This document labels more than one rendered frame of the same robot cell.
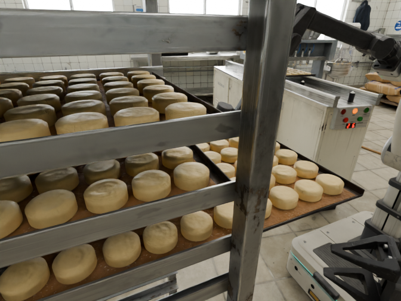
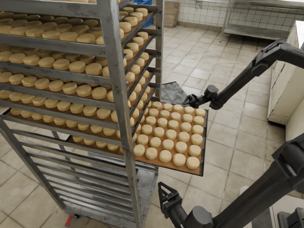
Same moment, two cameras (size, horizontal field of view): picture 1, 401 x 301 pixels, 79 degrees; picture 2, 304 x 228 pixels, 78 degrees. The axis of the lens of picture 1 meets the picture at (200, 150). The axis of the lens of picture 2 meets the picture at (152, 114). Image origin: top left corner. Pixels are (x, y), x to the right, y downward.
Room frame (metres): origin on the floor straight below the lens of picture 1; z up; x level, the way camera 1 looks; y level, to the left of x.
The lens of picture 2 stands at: (-0.03, -0.40, 1.61)
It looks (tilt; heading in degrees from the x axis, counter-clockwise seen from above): 42 degrees down; 39
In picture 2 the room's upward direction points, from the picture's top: straight up
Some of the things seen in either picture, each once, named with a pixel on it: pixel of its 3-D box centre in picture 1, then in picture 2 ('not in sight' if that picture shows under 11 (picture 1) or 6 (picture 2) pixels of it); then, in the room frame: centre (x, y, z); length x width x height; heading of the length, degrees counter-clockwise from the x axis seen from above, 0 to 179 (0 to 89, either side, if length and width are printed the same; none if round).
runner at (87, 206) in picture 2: not in sight; (98, 208); (0.15, 0.23, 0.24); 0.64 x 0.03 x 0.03; 113
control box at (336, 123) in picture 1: (351, 116); not in sight; (1.41, -0.92, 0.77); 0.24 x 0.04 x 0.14; 101
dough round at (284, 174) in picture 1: (283, 174); (181, 147); (0.44, -0.18, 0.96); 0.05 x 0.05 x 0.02
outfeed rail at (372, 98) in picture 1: (290, 74); not in sight; (2.41, -0.87, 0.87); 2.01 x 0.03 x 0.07; 11
